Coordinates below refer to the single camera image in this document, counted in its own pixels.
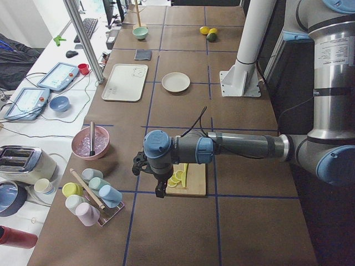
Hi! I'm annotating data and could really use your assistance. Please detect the lemon slices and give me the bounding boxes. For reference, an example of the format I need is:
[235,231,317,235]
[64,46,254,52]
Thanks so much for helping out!
[168,170,182,187]

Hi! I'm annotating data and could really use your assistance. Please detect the cream round plate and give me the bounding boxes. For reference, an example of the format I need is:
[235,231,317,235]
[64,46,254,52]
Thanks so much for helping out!
[161,72,190,93]

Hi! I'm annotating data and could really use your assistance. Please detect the teach pendant far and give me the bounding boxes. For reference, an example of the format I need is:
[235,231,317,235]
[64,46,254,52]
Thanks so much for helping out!
[37,62,79,91]

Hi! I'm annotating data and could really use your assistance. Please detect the green plastic tool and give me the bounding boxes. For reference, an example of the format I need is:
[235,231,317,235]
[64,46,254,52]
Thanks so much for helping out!
[53,35,66,47]

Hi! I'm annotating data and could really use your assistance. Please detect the pink cup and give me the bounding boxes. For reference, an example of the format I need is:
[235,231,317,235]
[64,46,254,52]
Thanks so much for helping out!
[75,202,100,227]

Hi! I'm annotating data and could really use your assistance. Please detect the light blue cup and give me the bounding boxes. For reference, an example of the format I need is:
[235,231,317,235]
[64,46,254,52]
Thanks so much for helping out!
[99,185,123,208]

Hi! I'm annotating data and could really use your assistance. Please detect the black remote box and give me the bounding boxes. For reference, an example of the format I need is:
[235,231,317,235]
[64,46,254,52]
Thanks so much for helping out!
[106,29,120,50]

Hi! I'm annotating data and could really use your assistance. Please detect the grey blue cup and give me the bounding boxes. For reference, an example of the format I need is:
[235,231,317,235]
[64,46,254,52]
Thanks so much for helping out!
[81,168,104,183]

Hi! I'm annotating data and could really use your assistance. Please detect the yellow lemon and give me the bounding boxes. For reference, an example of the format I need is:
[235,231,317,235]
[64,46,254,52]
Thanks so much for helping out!
[199,26,210,35]
[209,28,218,34]

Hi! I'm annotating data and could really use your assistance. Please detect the teach pendant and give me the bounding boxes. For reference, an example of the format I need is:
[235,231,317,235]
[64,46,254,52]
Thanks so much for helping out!
[37,62,79,91]
[4,88,50,121]

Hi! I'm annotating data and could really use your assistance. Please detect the dark blue bowl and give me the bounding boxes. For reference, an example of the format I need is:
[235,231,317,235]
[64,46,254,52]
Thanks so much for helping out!
[1,181,28,217]

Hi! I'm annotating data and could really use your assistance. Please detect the white cup on rack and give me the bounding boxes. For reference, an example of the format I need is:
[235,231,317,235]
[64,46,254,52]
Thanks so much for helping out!
[65,195,89,215]

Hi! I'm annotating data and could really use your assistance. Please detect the mint cup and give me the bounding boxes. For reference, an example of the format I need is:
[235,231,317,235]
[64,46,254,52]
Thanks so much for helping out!
[89,177,110,191]

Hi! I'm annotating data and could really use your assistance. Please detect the black keyboard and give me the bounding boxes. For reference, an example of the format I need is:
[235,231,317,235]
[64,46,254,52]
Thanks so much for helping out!
[82,18,98,39]

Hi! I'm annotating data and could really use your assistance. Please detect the pink bowl with ice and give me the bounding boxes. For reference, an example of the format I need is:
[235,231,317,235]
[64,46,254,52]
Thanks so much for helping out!
[71,126,110,161]

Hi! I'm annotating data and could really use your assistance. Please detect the mint green bowl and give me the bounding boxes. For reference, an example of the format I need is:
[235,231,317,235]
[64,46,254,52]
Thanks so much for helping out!
[132,27,148,40]

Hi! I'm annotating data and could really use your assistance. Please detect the wooden mug stand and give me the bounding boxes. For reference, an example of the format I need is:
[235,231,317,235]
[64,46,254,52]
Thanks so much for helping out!
[133,0,148,29]

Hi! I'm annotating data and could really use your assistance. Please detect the black computer mouse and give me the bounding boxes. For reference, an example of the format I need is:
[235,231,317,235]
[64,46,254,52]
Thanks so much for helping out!
[65,50,78,58]

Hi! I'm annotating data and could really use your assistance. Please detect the cream paper cup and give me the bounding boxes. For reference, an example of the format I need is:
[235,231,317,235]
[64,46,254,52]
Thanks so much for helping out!
[33,178,54,195]

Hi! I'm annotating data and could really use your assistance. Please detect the red bottle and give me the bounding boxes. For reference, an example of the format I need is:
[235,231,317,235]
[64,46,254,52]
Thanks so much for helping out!
[1,226,38,249]

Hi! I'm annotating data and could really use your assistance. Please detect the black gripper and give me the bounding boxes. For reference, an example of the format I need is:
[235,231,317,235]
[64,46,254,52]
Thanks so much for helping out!
[154,169,172,198]

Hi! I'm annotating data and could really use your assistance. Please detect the red mug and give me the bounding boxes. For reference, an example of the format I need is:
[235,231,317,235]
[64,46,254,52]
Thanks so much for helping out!
[78,63,90,75]

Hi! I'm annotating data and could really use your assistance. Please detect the cream toaster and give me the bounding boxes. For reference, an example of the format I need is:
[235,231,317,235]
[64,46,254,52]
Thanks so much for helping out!
[1,145,57,185]

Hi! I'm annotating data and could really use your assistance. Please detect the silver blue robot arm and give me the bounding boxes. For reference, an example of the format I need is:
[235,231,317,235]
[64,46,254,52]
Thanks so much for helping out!
[132,1,354,198]

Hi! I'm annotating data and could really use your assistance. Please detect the aluminium frame post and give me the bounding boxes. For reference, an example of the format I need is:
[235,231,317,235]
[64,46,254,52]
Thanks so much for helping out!
[63,0,104,84]

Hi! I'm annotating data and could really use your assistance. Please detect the acrylic cup rack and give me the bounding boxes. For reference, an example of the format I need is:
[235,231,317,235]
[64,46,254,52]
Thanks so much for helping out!
[98,202,125,227]

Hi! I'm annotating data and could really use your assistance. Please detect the black monitor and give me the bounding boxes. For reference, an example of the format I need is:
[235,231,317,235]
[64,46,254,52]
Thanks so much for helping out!
[102,0,125,29]

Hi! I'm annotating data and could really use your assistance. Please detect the metal tongs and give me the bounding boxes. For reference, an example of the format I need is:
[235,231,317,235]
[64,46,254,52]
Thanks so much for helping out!
[89,121,95,157]

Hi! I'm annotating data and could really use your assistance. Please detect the white robot base pillar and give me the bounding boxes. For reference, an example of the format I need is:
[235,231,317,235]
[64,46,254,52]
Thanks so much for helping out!
[220,0,276,98]

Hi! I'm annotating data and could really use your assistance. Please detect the green avocado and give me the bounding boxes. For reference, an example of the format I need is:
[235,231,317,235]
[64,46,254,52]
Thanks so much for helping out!
[206,33,217,42]

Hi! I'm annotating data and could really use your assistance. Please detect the yellow green knife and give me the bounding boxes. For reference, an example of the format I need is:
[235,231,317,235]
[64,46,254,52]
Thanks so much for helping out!
[181,163,189,188]

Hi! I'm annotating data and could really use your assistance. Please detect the teach pendant near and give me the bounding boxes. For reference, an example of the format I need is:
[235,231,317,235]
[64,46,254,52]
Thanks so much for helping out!
[4,88,50,121]

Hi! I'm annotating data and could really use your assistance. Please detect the bamboo cutting board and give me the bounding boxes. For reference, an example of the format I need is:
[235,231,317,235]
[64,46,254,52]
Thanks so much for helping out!
[166,163,206,197]

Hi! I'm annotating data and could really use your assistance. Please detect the yellow cup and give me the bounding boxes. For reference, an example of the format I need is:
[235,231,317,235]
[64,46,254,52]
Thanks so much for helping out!
[62,182,83,198]

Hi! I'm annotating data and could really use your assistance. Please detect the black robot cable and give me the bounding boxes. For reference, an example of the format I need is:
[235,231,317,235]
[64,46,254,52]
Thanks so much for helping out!
[180,106,270,160]

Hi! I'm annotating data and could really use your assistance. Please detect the cream bear tray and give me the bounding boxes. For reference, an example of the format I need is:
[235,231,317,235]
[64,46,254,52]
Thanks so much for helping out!
[102,64,148,102]

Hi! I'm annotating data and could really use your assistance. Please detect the grey folded cloth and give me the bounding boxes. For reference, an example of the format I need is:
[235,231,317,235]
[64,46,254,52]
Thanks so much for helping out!
[134,49,152,61]

